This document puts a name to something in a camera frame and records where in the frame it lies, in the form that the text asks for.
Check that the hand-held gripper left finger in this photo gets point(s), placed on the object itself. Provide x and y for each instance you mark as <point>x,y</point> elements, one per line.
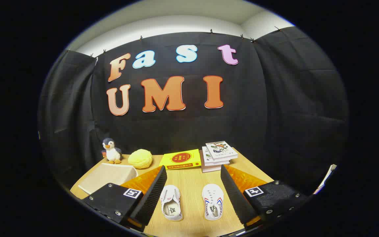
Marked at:
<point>150,197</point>

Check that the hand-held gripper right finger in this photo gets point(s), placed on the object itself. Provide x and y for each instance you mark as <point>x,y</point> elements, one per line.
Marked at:
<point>237,197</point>

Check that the white canvas shoe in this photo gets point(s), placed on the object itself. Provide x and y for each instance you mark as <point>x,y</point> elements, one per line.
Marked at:
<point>212,200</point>
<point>171,204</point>

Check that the beige fabric storage box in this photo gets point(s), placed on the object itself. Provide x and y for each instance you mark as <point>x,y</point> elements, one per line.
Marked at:
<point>110,174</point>

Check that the yellow round plush bun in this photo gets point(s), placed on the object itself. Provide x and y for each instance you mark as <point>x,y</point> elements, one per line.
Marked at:
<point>140,159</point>

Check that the white thick book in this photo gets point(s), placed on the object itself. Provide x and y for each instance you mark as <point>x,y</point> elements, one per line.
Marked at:
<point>209,168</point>

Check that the white illustrated book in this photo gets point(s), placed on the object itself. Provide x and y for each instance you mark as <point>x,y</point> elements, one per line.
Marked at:
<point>207,158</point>

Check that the yellow book with red circle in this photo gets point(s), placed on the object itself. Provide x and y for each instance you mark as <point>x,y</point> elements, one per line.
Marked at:
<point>181,159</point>

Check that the white book with bird cover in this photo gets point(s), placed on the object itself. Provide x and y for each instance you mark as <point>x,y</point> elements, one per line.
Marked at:
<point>220,150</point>

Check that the penguin plush toy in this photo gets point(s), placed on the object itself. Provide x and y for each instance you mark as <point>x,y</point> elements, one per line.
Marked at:
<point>112,152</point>

